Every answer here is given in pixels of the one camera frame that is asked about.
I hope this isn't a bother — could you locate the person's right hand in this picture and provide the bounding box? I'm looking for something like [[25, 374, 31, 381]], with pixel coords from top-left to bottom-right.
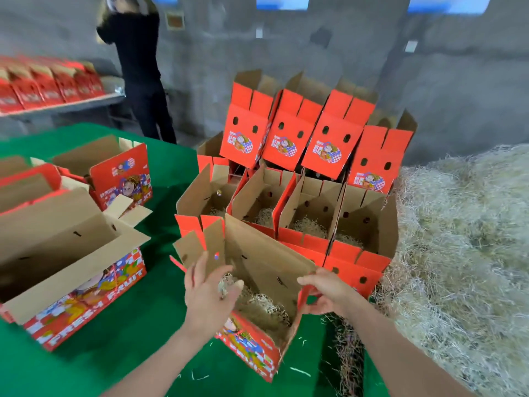
[[296, 267, 365, 323]]

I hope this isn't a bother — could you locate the person's left hand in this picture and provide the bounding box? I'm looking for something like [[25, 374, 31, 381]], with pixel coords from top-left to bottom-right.
[[182, 252, 246, 340]]

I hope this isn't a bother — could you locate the small straw filler clump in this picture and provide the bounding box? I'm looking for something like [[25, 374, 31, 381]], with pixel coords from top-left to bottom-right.
[[219, 272, 292, 329], [334, 233, 365, 249], [252, 207, 276, 230], [292, 216, 329, 240]]

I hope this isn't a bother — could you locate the pile of wood wool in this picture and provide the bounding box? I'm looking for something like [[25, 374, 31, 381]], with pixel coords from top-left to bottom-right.
[[334, 144, 529, 397]]

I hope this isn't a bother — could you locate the group of red boxes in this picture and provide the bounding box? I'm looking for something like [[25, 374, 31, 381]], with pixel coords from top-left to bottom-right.
[[0, 135, 155, 352]]

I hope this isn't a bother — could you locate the person's right forearm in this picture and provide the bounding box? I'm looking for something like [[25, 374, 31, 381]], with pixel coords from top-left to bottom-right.
[[343, 297, 476, 397]]

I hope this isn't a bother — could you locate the person's left forearm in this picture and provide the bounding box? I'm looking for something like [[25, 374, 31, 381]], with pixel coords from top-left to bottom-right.
[[103, 322, 220, 397]]

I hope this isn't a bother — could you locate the grey metal table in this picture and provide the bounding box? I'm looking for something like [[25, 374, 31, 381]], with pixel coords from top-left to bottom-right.
[[0, 76, 127, 136]]

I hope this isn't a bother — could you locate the orange wall plate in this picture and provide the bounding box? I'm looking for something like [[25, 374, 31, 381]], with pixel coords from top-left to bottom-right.
[[164, 10, 186, 31]]

